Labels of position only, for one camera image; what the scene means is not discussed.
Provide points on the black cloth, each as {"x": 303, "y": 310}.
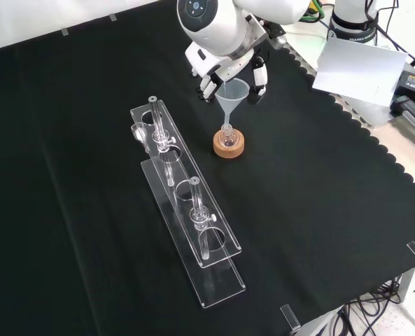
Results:
{"x": 88, "y": 175}

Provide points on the glass round-bottom flask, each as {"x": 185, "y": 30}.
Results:
{"x": 227, "y": 139}

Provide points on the pale metal base plate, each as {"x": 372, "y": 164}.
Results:
{"x": 305, "y": 38}

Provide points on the small glass funnel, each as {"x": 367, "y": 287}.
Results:
{"x": 138, "y": 132}

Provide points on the grey tape strip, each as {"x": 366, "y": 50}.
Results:
{"x": 64, "y": 31}
{"x": 113, "y": 17}

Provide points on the black clamp tool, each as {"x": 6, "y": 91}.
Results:
{"x": 411, "y": 113}

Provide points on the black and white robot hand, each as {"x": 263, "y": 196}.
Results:
{"x": 214, "y": 66}

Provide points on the yellow stop button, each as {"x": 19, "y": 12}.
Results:
{"x": 314, "y": 3}

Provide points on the grey table leg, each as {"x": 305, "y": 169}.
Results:
{"x": 408, "y": 283}

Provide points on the clear acrylic funnel stand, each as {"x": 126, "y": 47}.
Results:
{"x": 207, "y": 276}

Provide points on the translucent plastic funnel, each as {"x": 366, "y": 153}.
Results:
{"x": 231, "y": 94}

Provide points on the pale board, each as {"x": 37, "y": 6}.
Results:
{"x": 361, "y": 70}

